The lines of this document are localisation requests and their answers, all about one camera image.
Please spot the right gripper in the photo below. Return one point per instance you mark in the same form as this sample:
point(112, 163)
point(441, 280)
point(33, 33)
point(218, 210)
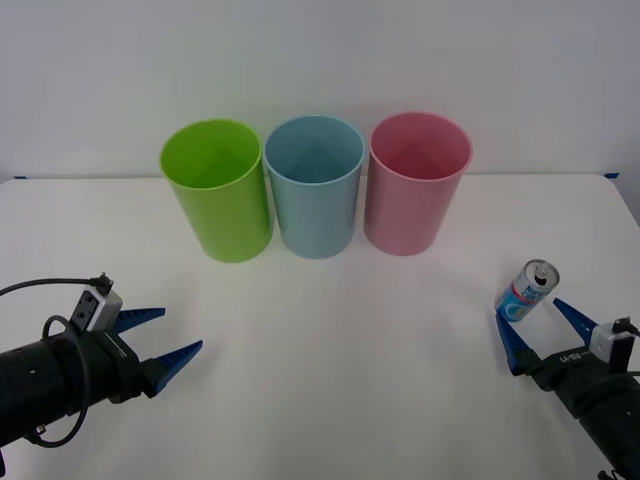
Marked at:
point(570, 375)

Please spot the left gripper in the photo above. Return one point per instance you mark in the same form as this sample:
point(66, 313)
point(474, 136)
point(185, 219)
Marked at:
point(117, 365)

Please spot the blue and white drink can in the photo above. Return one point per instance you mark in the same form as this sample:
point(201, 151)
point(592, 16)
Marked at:
point(524, 296)

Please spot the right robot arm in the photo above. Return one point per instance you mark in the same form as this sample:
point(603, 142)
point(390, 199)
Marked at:
point(615, 430)

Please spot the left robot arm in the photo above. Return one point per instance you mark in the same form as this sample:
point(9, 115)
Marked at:
point(30, 370)

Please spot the green plastic bin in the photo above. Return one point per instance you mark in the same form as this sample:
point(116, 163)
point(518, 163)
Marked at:
point(225, 220)

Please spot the pink plastic bin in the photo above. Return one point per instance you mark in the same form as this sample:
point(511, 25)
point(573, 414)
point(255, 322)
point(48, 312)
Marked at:
point(405, 215)

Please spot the pale blue plastic bin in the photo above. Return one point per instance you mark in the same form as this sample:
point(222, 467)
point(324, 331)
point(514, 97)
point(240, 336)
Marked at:
point(315, 220)

